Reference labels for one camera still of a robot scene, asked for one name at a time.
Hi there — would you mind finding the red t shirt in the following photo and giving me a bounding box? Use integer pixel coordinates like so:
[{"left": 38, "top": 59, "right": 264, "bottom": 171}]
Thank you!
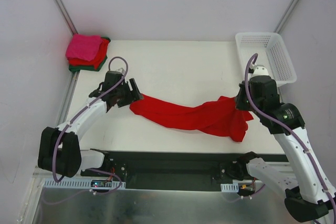
[
  {"left": 130, "top": 95, "right": 254, "bottom": 143},
  {"left": 68, "top": 37, "right": 110, "bottom": 70}
]

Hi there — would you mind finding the white plastic basket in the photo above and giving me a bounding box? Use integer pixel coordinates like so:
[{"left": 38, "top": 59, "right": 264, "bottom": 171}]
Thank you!
[{"left": 235, "top": 32, "right": 297, "bottom": 87}]

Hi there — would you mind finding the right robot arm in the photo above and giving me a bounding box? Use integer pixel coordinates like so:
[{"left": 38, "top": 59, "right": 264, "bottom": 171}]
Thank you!
[{"left": 235, "top": 75, "right": 335, "bottom": 223}]

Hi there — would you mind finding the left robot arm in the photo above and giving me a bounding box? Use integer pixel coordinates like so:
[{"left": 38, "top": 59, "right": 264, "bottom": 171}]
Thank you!
[{"left": 37, "top": 68, "right": 143, "bottom": 177}]

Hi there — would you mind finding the folded red t shirt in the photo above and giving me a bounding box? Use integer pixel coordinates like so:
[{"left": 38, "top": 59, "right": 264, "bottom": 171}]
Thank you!
[{"left": 68, "top": 37, "right": 110, "bottom": 70}]

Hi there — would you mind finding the folded green t shirt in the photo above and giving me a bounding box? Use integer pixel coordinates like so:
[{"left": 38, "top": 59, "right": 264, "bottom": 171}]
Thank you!
[{"left": 68, "top": 35, "right": 111, "bottom": 72}]

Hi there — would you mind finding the folded pink t shirt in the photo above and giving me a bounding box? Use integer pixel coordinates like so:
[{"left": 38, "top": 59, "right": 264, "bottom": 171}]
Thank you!
[{"left": 66, "top": 34, "right": 102, "bottom": 61}]

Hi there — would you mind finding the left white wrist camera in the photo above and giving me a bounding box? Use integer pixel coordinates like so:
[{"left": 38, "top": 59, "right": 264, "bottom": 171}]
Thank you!
[{"left": 116, "top": 68, "right": 125, "bottom": 74}]

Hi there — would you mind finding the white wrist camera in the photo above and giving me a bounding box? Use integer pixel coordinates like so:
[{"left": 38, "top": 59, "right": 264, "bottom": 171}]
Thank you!
[
  {"left": 116, "top": 68, "right": 125, "bottom": 74},
  {"left": 248, "top": 63, "right": 269, "bottom": 78}
]

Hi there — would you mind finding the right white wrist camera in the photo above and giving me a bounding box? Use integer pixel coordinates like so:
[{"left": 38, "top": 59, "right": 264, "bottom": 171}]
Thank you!
[{"left": 248, "top": 63, "right": 269, "bottom": 78}]

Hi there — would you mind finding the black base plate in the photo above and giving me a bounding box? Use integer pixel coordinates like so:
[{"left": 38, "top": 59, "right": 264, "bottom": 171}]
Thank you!
[{"left": 80, "top": 151, "right": 253, "bottom": 191}]

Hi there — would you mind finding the right grey cable duct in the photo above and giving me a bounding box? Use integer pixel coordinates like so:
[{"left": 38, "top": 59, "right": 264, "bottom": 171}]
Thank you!
[{"left": 220, "top": 183, "right": 239, "bottom": 193}]

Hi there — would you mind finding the grey cable duct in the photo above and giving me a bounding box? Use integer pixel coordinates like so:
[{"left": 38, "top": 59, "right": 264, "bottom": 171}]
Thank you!
[
  {"left": 44, "top": 178, "right": 125, "bottom": 190},
  {"left": 220, "top": 183, "right": 239, "bottom": 193}
]

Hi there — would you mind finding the left grey cable duct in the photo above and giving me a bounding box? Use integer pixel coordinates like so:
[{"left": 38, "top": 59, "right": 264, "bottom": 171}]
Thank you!
[{"left": 44, "top": 178, "right": 125, "bottom": 190}]

